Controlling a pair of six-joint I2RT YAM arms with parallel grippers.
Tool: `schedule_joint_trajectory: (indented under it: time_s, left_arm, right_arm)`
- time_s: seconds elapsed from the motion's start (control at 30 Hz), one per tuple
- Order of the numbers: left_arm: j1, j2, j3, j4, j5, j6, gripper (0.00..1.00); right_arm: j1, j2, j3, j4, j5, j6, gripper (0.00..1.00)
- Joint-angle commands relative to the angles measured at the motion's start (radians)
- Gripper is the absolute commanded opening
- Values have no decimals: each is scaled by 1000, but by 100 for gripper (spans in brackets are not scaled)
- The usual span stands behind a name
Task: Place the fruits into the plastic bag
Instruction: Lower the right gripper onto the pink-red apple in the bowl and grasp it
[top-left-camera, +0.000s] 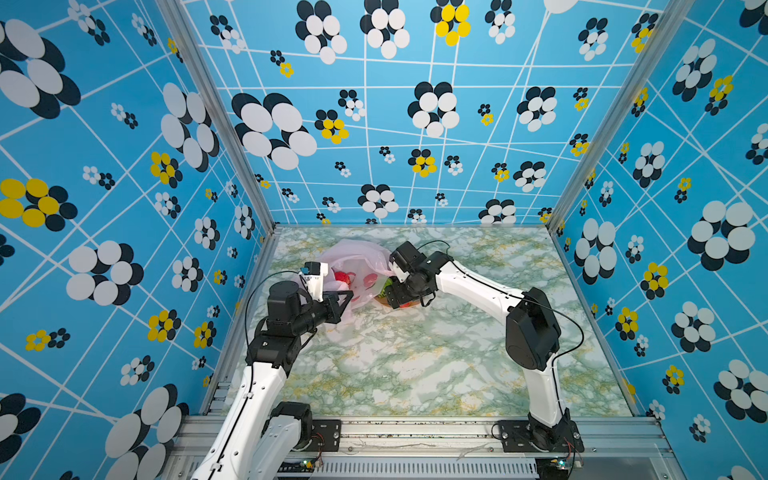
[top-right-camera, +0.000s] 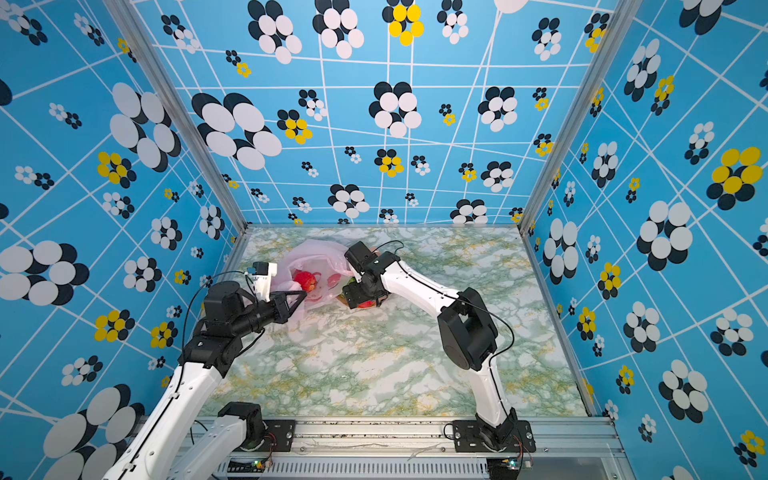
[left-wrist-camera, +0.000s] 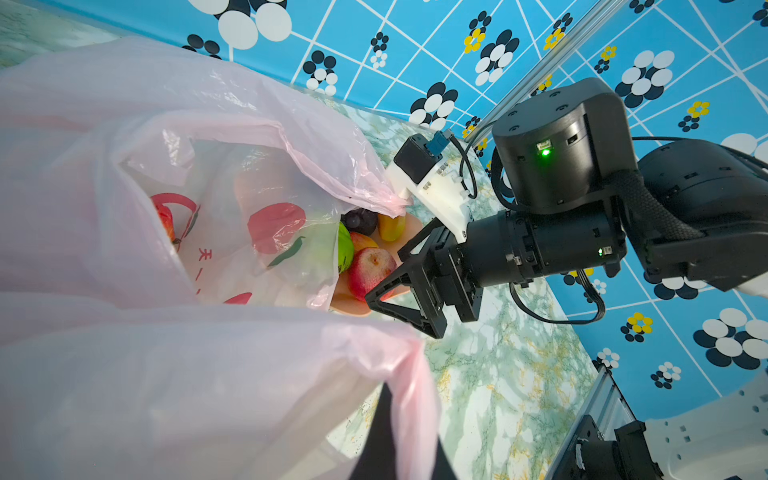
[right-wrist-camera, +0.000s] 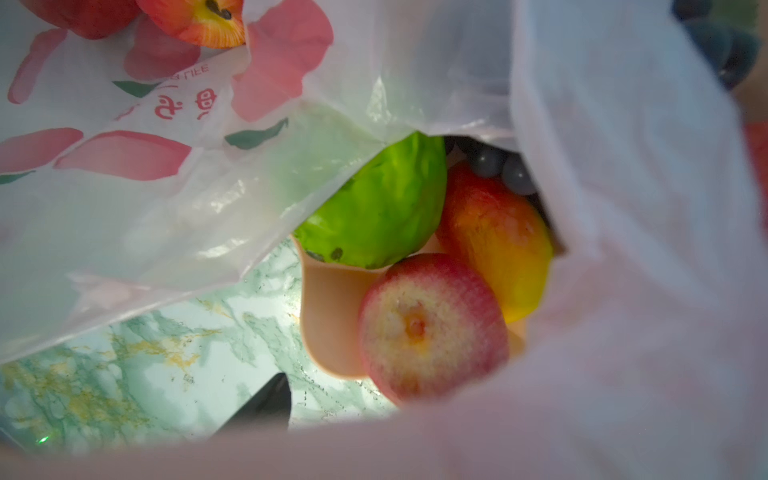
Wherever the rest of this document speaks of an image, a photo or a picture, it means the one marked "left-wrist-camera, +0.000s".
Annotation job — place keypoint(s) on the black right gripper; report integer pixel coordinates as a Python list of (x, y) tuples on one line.
[(444, 280)]

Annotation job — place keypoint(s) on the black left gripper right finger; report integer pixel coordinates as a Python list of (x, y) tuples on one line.
[(442, 468)]

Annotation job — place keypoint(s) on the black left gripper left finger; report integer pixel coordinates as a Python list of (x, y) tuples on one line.
[(378, 457)]

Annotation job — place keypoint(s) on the small red apple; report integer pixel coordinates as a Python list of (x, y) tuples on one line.
[(369, 267)]

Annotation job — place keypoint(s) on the dark purple grape bunch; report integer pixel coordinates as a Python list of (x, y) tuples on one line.
[(361, 221)]

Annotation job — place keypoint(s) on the pink printed plastic bag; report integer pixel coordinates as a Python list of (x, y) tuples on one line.
[(127, 356)]

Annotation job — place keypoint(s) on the large red apple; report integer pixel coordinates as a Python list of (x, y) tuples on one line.
[(166, 218)]

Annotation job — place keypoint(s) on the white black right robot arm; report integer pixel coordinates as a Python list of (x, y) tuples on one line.
[(574, 196)]

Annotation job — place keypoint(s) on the orange yellow mango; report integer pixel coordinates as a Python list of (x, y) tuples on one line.
[(391, 229)]

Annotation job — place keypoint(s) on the green custard apple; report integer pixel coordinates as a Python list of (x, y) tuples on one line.
[(345, 248)]

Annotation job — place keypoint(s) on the pink scalloped fruit bowl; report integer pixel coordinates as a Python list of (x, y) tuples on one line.
[(342, 301)]

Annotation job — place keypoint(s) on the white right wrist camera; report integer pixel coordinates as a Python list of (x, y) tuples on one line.
[(420, 170)]

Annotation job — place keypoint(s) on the aluminium frame post right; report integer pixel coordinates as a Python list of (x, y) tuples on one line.
[(595, 18)]

